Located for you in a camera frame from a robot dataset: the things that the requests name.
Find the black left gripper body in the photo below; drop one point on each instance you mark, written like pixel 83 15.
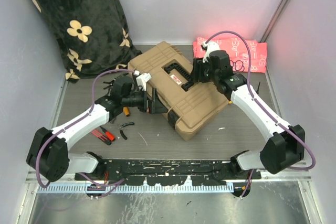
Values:
pixel 143 105

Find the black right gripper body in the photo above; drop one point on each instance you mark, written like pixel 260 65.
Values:
pixel 201 73

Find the tan plastic tool case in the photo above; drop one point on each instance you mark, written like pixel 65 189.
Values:
pixel 190 106

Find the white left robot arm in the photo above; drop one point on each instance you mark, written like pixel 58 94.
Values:
pixel 49 153

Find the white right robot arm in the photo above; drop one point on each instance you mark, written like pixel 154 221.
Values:
pixel 284 142

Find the pink printed cloth bag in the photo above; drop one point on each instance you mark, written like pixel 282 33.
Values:
pixel 238 52

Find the small black pliers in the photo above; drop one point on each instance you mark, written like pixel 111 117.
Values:
pixel 122 127

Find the black long nose pliers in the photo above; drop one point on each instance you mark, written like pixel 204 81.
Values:
pixel 108 85

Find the red black screwdriver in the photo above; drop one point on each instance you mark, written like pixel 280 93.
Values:
pixel 108 134

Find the red utility knife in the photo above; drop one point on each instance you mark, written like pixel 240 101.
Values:
pixel 101 137

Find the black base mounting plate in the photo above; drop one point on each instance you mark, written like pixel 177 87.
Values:
pixel 166 172

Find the black floral plush blanket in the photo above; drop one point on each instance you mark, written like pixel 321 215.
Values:
pixel 92 35

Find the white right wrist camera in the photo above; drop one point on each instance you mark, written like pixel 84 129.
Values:
pixel 209 47

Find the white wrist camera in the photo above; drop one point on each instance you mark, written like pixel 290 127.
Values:
pixel 209 47
pixel 143 78

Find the orange handle screwdriver left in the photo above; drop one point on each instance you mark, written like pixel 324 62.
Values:
pixel 126 111

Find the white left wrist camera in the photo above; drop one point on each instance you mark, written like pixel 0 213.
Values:
pixel 143 78

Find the white slotted cable duct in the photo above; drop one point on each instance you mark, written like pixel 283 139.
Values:
pixel 75 188

